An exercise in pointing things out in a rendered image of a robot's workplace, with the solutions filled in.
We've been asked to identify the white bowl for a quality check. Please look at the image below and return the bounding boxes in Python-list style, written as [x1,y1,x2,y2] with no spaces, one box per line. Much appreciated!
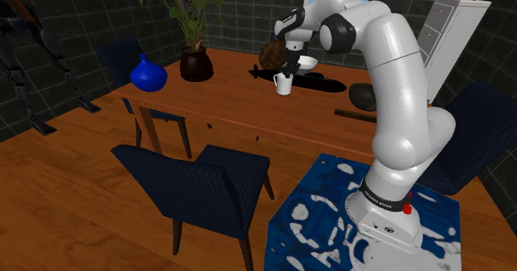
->
[297,55,319,76]

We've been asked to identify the brown rough ball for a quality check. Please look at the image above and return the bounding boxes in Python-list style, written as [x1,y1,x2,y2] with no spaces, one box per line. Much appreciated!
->
[258,39,289,71]

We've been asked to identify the white mug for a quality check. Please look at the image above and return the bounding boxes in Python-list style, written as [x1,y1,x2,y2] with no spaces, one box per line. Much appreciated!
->
[273,72,294,97]

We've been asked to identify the long black submarine model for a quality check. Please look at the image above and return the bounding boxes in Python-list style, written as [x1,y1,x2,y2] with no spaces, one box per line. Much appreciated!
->
[248,64,348,94]

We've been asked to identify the wooden dining table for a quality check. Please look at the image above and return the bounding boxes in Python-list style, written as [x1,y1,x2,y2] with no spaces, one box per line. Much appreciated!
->
[110,47,433,167]

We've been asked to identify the dark brown stick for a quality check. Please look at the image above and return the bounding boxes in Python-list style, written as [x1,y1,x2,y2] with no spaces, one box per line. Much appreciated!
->
[334,108,379,124]

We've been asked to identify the potted plant in dark pot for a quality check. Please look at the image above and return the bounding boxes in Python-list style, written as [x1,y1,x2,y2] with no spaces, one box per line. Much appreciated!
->
[136,0,225,83]

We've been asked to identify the blue vase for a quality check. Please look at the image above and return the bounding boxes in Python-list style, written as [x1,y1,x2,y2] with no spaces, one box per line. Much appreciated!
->
[129,53,168,93]

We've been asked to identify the dark blue upholstered chair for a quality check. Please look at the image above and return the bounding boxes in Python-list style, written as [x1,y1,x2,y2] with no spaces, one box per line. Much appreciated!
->
[96,36,193,160]
[110,143,276,271]
[415,80,517,196]

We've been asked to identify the white cabinet with drawers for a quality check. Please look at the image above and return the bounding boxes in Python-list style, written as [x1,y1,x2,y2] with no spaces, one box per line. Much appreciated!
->
[415,0,492,104]

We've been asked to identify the blue white patterned robot stand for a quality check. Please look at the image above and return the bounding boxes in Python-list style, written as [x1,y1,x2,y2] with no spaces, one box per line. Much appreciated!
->
[264,152,462,271]

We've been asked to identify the black jointed stand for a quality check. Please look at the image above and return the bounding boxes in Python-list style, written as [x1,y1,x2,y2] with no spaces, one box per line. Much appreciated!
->
[0,0,102,137]

